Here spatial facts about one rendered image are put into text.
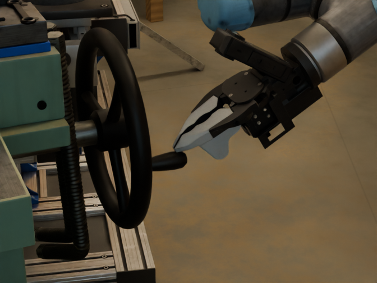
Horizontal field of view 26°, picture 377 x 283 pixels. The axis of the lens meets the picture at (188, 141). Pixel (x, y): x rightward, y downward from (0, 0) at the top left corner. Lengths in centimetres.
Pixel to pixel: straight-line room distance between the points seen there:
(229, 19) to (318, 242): 140
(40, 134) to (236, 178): 172
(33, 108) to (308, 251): 145
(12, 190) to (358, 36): 51
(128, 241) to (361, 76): 187
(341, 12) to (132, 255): 99
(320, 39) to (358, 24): 5
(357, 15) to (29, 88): 44
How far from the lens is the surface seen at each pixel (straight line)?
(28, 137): 104
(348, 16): 112
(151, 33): 344
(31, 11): 107
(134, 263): 190
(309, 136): 303
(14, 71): 103
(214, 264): 230
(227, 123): 105
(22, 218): 85
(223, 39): 104
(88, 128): 115
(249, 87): 108
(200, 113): 110
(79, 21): 172
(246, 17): 111
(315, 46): 110
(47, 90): 105
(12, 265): 97
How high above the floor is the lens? 131
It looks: 26 degrees down
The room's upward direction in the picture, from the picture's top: straight up
